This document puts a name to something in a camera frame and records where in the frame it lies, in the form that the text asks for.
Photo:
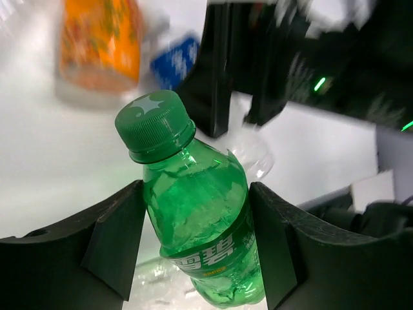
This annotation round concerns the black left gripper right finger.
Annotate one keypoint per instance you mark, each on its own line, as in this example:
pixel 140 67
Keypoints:
pixel 308 263

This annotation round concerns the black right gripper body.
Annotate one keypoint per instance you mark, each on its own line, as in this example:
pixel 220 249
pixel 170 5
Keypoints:
pixel 360 67

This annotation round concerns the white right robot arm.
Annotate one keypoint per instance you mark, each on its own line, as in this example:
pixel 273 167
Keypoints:
pixel 394 146

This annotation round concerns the green soda bottle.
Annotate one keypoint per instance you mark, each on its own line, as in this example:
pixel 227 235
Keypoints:
pixel 196 199

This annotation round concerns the small blue label water bottle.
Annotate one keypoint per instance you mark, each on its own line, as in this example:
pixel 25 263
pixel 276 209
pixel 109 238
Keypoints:
pixel 178 61

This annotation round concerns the small orange juice bottle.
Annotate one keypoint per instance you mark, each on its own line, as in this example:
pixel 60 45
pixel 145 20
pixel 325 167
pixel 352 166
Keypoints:
pixel 99 52

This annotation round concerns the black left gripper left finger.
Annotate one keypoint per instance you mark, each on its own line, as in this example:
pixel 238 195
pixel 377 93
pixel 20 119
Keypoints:
pixel 86 261

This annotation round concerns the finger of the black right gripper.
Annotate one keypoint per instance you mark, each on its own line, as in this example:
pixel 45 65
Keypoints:
pixel 223 63

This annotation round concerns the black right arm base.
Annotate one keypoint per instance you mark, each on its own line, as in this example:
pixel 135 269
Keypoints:
pixel 367 207

